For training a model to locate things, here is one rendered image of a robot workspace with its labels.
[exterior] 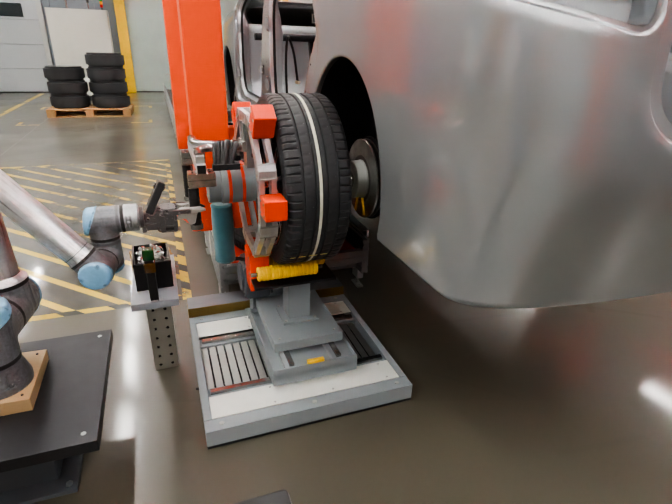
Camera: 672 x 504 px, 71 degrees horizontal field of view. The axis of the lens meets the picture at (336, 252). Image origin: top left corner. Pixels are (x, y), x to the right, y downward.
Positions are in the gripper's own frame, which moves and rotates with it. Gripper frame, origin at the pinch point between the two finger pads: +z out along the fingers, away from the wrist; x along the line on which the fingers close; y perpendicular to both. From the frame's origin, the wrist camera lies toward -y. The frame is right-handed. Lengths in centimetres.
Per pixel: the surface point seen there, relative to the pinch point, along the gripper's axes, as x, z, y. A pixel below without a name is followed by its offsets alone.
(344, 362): 13, 51, 69
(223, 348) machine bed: -24, 6, 77
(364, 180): -5, 63, -4
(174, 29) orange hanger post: -248, 9, -59
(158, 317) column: -25, -20, 56
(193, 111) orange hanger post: -55, 4, -24
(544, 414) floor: 53, 123, 83
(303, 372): 13, 33, 70
